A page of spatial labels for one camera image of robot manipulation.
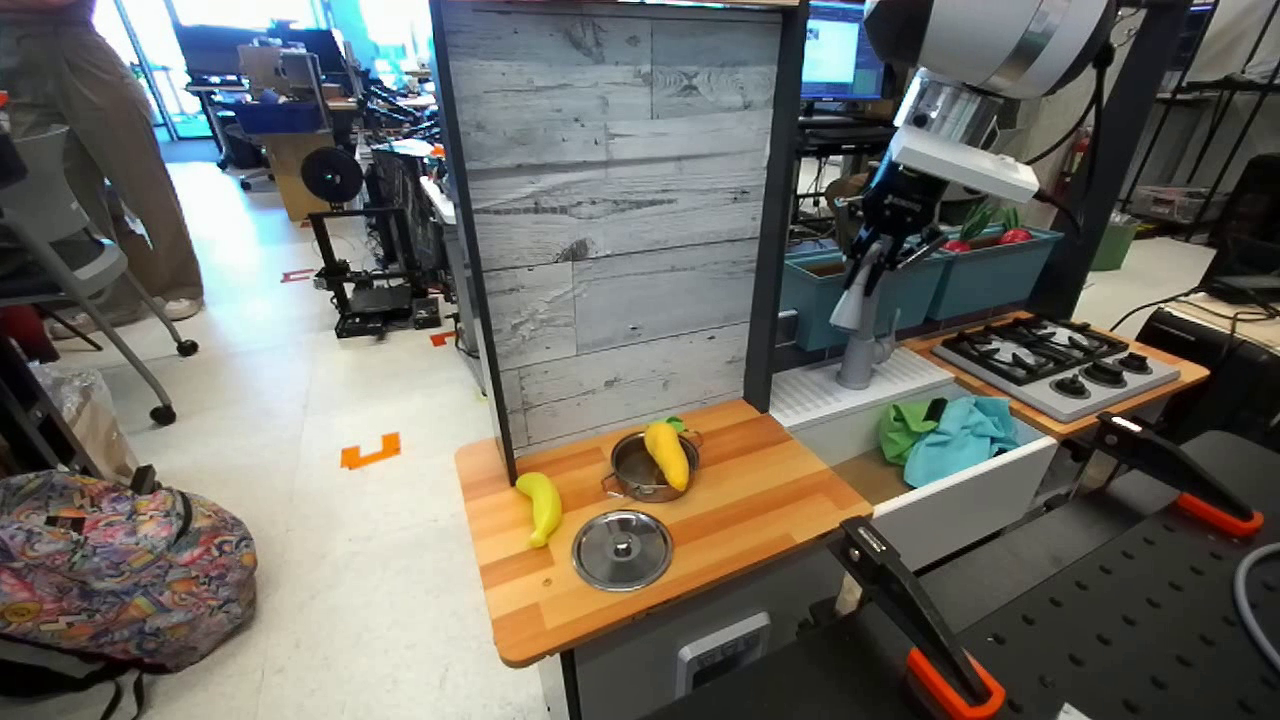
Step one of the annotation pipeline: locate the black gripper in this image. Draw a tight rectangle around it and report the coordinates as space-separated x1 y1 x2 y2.
851 161 945 259

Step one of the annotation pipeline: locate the grey toy faucet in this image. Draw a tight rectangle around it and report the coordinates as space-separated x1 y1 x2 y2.
830 240 887 390

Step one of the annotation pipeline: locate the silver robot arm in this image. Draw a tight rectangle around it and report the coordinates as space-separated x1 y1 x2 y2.
861 0 1117 257

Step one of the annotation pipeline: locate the teal storage bin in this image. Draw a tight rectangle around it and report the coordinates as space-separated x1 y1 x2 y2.
782 228 1060 354

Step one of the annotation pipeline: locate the computer monitor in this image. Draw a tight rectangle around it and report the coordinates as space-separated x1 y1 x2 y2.
799 2 871 105

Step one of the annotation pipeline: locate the green cloth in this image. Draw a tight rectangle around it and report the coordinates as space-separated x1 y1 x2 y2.
878 399 945 464

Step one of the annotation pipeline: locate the toy gas stove top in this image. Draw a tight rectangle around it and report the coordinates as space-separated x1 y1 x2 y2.
935 315 1180 423

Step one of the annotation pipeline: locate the light blue cloth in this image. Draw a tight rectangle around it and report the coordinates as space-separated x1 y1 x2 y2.
905 395 1026 486

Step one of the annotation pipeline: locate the white toy sink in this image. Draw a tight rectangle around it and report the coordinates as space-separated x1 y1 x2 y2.
771 351 1055 568

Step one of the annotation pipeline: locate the grey plank back panel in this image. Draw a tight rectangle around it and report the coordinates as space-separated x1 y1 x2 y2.
432 0 799 460

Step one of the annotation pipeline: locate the black orange clamp right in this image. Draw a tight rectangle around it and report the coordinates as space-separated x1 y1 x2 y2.
1097 411 1265 541

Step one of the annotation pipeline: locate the black orange clamp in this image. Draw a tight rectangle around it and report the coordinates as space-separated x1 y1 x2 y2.
1097 411 1265 541
830 516 1009 720

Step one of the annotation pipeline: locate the yellow toy corn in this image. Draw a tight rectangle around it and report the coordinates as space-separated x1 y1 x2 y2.
644 421 693 492

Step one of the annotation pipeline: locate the round metal pot lid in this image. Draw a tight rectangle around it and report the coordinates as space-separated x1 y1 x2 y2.
571 508 672 591

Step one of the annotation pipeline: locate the wooden toy kitchen counter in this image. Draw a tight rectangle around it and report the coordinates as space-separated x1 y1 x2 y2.
451 395 878 672

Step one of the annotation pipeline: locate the yellow toy banana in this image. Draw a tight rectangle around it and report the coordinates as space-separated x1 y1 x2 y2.
516 473 563 546

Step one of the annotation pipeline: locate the black orange clamp front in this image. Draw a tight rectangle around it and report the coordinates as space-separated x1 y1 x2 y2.
830 516 1009 720

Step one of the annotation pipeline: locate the black perforated table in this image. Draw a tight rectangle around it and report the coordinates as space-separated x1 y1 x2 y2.
652 432 1280 720

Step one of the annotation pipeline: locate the black 3d printer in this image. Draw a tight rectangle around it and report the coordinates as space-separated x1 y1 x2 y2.
301 145 440 340

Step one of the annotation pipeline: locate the grey oven door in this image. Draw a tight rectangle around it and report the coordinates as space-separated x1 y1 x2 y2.
559 546 840 720

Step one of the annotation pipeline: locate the orange tape floor marker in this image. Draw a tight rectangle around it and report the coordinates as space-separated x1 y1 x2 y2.
340 432 405 473

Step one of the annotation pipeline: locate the colourful patterned backpack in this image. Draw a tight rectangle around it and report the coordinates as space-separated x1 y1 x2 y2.
0 469 258 672

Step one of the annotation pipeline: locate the standing person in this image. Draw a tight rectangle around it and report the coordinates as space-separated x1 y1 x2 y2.
0 0 203 318

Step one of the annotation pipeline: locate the grey office chair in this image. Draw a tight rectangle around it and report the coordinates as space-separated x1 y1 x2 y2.
0 128 200 423

